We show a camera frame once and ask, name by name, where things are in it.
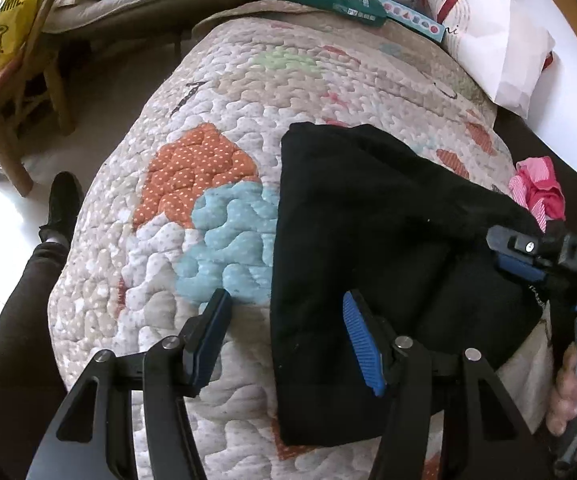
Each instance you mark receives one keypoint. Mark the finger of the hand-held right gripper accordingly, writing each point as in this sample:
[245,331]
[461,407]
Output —
[516,245]

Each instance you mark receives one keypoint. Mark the pink striped garment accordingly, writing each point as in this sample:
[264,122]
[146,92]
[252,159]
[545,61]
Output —
[538,190]

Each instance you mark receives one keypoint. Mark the person's left leg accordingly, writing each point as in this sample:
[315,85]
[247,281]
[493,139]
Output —
[8,360]

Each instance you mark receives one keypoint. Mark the teal box with shapes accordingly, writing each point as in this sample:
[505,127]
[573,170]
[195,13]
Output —
[413,20]

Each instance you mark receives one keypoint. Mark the black pants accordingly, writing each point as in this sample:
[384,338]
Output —
[368,220]

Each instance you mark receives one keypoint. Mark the quilted patchwork blanket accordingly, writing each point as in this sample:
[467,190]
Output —
[193,110]

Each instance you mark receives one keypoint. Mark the person's black shoe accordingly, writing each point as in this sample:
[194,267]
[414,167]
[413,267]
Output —
[63,200]

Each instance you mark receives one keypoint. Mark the beige cushion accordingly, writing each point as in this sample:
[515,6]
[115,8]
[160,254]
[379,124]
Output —
[143,5]

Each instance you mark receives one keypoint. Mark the wooden chair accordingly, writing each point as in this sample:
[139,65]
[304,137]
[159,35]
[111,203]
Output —
[13,160]

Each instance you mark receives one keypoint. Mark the red cloth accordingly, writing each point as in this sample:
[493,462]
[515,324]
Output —
[549,60]

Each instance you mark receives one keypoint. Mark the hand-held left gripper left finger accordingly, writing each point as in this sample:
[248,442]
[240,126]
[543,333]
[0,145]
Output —
[208,340]

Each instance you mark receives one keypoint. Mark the white printed bag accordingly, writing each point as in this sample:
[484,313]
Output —
[493,45]

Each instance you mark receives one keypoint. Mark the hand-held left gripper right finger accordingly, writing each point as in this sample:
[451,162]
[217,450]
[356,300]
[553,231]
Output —
[363,345]

